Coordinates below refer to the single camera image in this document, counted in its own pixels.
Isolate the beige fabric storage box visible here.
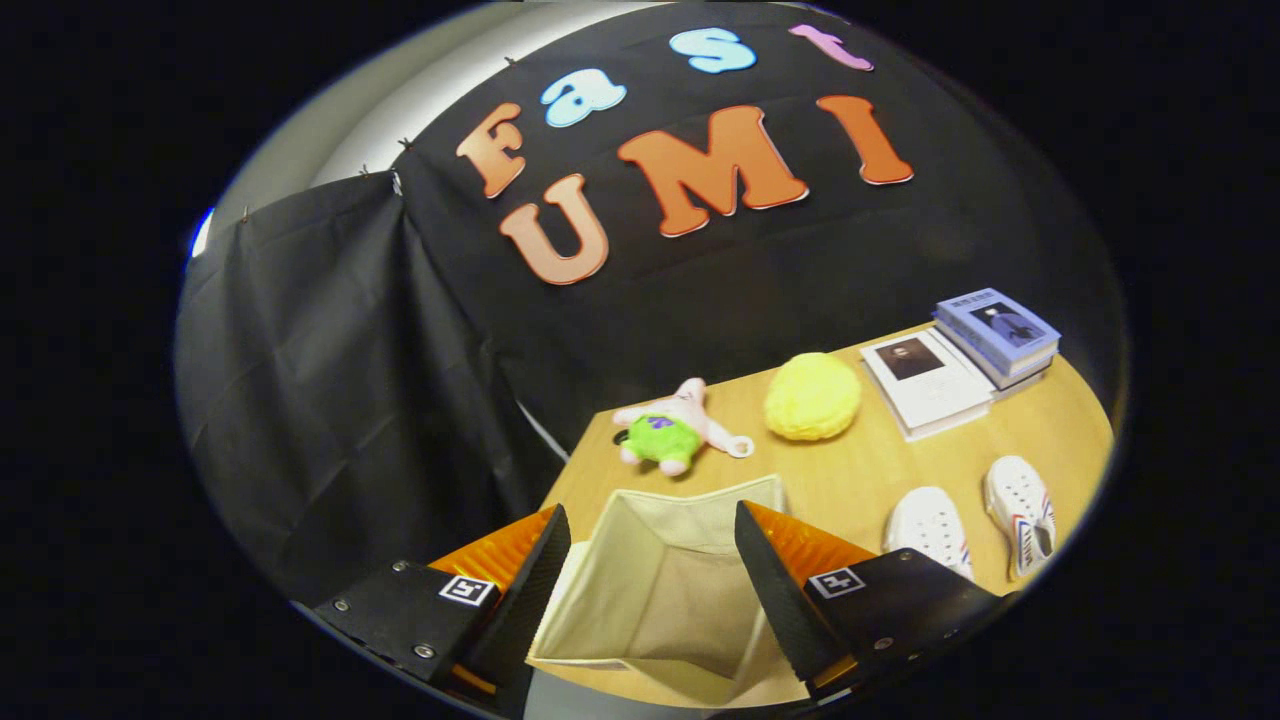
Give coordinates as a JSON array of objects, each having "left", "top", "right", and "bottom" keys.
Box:
[{"left": 525, "top": 475, "right": 811, "bottom": 709}]

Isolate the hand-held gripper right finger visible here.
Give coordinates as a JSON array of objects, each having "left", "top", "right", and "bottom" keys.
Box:
[{"left": 733, "top": 500, "right": 1011, "bottom": 701}]

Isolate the pink starfish plush toy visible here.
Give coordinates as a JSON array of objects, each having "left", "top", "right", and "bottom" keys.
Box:
[{"left": 612, "top": 377, "right": 756, "bottom": 478}]

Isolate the white striped shoe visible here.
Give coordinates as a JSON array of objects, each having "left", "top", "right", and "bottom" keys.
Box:
[
  {"left": 983, "top": 455, "right": 1058, "bottom": 581},
  {"left": 882, "top": 487, "right": 976, "bottom": 583}
]

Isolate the yellow round plush cushion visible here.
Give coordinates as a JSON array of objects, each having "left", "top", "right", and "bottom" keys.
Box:
[{"left": 763, "top": 352, "right": 863, "bottom": 443}]

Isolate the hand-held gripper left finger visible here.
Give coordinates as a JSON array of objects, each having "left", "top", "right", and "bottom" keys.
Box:
[{"left": 310, "top": 503, "right": 573, "bottom": 716}]

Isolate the white book with portrait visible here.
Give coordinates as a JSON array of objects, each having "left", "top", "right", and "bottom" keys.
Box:
[{"left": 860, "top": 328, "right": 998, "bottom": 443}]

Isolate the blue book with figure cover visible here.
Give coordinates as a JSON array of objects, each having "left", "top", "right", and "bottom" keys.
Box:
[{"left": 935, "top": 288, "right": 1061, "bottom": 376}]

